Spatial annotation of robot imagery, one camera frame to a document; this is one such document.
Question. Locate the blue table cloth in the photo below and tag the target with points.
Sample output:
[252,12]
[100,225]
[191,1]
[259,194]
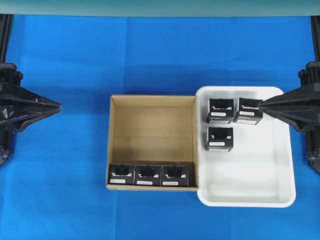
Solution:
[53,188]

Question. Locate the white plastic tray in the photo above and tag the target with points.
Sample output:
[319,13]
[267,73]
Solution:
[259,170]

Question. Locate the black box middle in carton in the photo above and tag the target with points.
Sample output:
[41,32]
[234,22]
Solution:
[148,175]

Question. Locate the black box left in carton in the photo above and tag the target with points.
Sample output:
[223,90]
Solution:
[121,174]

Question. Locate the black box tray top right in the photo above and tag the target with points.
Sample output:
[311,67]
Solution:
[248,112]

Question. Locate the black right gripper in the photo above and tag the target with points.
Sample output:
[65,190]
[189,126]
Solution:
[307,95]

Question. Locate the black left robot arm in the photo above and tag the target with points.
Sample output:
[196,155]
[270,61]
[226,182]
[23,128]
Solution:
[7,136]

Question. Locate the black box tray lower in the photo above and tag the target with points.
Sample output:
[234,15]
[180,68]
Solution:
[220,139]

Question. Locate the black box in carton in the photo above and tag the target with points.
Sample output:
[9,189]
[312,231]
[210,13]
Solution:
[148,175]
[121,174]

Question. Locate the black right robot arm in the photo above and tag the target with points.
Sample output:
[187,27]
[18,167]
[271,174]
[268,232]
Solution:
[300,108]

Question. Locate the black box tray top left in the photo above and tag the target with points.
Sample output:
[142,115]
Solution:
[221,111]

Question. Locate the brown cardboard box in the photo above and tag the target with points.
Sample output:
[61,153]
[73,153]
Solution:
[153,130]

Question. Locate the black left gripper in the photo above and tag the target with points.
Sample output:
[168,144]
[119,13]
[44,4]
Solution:
[18,105]

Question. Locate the black box with white label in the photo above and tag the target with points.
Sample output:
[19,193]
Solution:
[175,176]

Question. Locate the black box tray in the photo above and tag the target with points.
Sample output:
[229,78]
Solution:
[221,111]
[248,112]
[220,139]

